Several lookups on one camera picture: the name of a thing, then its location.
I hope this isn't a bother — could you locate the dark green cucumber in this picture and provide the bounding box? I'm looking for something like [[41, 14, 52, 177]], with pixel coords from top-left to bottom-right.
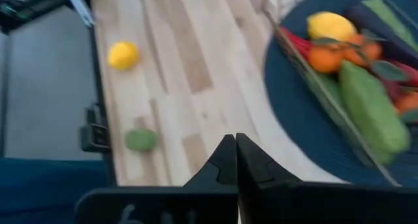
[[305, 70, 349, 120]]

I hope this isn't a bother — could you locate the yellow lemon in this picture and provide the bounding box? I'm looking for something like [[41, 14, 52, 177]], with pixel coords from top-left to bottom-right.
[[306, 10, 359, 42], [106, 40, 140, 71]]

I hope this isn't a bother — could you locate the light green cucumber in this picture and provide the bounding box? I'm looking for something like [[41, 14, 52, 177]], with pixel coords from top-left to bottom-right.
[[361, 0, 418, 52], [338, 59, 411, 166]]

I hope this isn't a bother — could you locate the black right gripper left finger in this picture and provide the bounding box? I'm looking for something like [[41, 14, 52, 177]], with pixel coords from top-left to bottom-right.
[[182, 134, 239, 187]]

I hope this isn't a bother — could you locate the dark red pepper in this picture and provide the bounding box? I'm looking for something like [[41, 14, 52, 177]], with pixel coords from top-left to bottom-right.
[[380, 59, 418, 103]]

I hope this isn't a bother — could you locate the black aluminium table frame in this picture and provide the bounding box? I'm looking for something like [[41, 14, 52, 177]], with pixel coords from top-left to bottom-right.
[[0, 0, 118, 187]]

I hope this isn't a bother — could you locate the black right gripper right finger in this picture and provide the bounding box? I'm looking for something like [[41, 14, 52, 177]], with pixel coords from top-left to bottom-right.
[[235, 132, 304, 187]]

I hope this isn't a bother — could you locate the tangerine sprig with leaves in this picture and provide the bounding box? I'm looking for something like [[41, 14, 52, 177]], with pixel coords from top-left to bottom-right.
[[393, 91, 418, 123], [306, 27, 411, 83]]

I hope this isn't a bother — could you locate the bright red pepper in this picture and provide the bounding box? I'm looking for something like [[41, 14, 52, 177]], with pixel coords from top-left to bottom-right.
[[276, 25, 316, 61]]

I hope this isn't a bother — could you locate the gold wire basket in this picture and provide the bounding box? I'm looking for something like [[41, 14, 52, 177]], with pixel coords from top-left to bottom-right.
[[259, 0, 418, 187]]

